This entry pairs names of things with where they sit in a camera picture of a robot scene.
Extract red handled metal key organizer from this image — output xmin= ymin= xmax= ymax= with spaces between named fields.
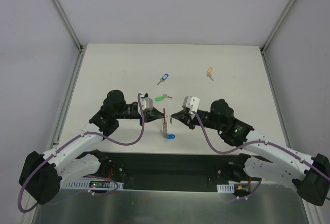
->
xmin=160 ymin=108 xmax=168 ymax=139

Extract key with blue oval tag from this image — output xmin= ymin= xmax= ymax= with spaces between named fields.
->
xmin=166 ymin=134 xmax=175 ymax=140

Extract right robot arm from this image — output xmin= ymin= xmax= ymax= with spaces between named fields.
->
xmin=171 ymin=96 xmax=329 ymax=206

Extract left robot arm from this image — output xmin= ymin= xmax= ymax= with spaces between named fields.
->
xmin=18 ymin=90 xmax=165 ymax=205

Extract key with green tag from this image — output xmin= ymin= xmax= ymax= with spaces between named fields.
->
xmin=154 ymin=94 xmax=173 ymax=102

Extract key with blue rectangular tag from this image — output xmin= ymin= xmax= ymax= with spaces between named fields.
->
xmin=157 ymin=73 xmax=169 ymax=85

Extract key with yellow tag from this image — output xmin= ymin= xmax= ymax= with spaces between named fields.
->
xmin=206 ymin=67 xmax=213 ymax=81

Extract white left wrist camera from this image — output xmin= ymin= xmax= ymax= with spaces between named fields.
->
xmin=138 ymin=92 xmax=153 ymax=115

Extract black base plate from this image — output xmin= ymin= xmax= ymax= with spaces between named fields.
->
xmin=47 ymin=149 xmax=296 ymax=191

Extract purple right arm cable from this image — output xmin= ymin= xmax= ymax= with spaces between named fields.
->
xmin=194 ymin=112 xmax=330 ymax=204

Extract aluminium frame rail left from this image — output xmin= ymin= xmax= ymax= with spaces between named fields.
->
xmin=18 ymin=0 xmax=86 ymax=223

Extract aluminium frame rail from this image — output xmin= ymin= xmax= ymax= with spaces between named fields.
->
xmin=18 ymin=0 xmax=86 ymax=223
xmin=259 ymin=0 xmax=320 ymax=224

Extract aluminium frame rail right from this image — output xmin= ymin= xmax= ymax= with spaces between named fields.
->
xmin=259 ymin=0 xmax=320 ymax=224

